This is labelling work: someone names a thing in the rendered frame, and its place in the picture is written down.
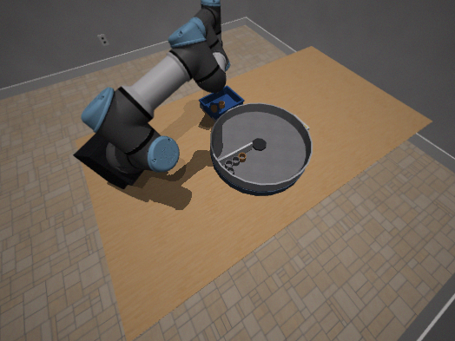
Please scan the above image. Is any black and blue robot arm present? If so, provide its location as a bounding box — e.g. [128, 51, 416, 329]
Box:
[81, 0, 230, 174]

